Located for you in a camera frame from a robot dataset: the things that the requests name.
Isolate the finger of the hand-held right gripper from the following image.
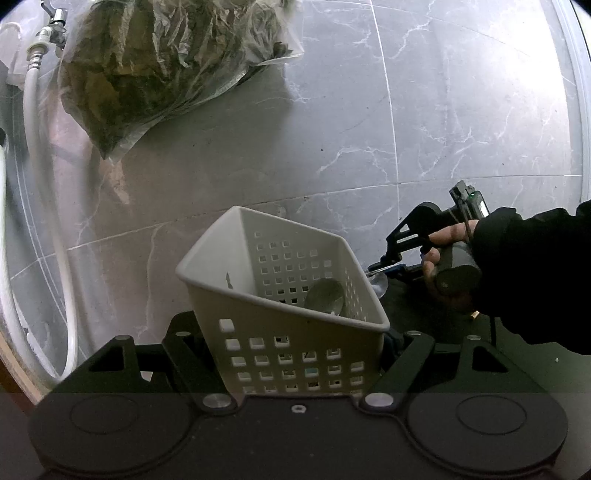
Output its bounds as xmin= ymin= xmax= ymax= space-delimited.
xmin=385 ymin=202 xmax=452 ymax=256
xmin=367 ymin=260 xmax=424 ymax=282

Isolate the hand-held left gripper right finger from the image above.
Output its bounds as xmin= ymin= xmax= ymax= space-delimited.
xmin=360 ymin=330 xmax=550 ymax=414

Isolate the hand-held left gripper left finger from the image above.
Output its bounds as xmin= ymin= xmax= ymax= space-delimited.
xmin=58 ymin=311 xmax=237 ymax=414

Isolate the large silver spoon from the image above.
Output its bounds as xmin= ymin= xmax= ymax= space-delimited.
xmin=303 ymin=279 xmax=345 ymax=319

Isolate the white perforated plastic basket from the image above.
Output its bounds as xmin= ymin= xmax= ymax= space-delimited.
xmin=175 ymin=205 xmax=391 ymax=401

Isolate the person's right forearm black sleeve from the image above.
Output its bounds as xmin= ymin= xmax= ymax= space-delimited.
xmin=470 ymin=199 xmax=591 ymax=357

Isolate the person's right hand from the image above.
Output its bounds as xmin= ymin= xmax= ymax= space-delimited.
xmin=421 ymin=222 xmax=481 ymax=315

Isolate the white pipe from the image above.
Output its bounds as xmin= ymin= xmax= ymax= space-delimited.
xmin=0 ymin=147 xmax=33 ymax=365

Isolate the clear bag of leafy greens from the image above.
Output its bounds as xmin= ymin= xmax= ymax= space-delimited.
xmin=59 ymin=0 xmax=304 ymax=160

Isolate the metal water valve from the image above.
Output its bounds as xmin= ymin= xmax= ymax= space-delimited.
xmin=39 ymin=0 xmax=70 ymax=47

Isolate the white flexible hose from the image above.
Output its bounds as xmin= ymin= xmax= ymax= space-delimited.
xmin=24 ymin=27 xmax=80 ymax=381

